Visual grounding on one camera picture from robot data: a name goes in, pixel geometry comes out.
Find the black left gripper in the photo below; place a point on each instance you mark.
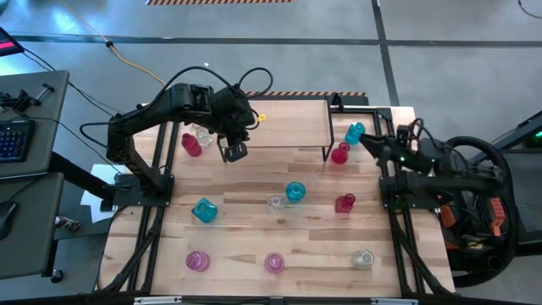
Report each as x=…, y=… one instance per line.
x=230, y=112

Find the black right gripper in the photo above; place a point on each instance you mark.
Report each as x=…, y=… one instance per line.
x=406, y=152

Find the teal diamond-pattern glass bottle vase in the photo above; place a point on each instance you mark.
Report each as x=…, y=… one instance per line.
x=355, y=133

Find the tall faceted clear glass vase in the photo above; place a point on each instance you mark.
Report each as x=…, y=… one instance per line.
x=204, y=136

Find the round red glass vase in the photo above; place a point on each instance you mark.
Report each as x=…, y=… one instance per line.
x=339, y=156

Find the red ribbed cylinder glass vase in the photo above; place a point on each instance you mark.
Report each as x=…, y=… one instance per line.
x=191, y=145

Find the red bell-shaped glass vase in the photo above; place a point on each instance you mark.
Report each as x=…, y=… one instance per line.
x=344, y=205

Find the round teal glass vase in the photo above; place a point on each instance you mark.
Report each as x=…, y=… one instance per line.
x=295, y=192

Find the wide-mouthed teal glass vase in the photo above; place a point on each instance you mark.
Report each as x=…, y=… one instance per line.
x=205, y=210

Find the small round clear glass vase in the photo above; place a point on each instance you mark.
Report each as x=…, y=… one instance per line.
x=276, y=204

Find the pink ribbed glass bottle vase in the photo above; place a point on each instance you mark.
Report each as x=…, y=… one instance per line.
x=197, y=261

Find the pink cone-shaped glass vase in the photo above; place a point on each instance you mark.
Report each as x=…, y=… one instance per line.
x=274, y=263

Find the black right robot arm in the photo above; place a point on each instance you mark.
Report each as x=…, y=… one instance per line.
x=449, y=182

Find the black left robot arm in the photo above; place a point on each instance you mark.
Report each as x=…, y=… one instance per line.
x=182, y=101

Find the wide round clear glass vase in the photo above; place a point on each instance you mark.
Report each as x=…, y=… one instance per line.
x=363, y=259

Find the black orange vacuum cleaner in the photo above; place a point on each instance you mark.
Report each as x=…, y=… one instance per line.
x=497, y=216

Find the black equipment with green light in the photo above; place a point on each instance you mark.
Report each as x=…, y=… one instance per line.
x=521, y=131

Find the silver aluminium extrusion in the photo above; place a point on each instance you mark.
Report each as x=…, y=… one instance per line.
x=394, y=301
x=156, y=301

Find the black desk support beam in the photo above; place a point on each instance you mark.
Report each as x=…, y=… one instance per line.
x=76, y=173

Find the grey side desk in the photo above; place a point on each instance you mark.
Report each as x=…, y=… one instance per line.
x=46, y=127
x=34, y=237

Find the small metal cylinder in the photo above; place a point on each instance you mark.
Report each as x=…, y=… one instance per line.
x=68, y=223

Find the black desk clamp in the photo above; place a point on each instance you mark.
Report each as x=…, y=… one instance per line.
x=23, y=101

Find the black keyboard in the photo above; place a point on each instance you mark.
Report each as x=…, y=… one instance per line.
x=14, y=142

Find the computer monitor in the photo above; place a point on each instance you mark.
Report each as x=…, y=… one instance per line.
x=8, y=42

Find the black round knob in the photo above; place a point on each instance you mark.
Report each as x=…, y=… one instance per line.
x=57, y=276

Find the black computer mouse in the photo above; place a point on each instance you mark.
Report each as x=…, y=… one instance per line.
x=6, y=220

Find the black aluminium table frame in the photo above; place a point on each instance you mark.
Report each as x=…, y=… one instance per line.
x=360, y=111

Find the wooden shelf with black frame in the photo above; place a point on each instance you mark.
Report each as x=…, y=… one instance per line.
x=292, y=123

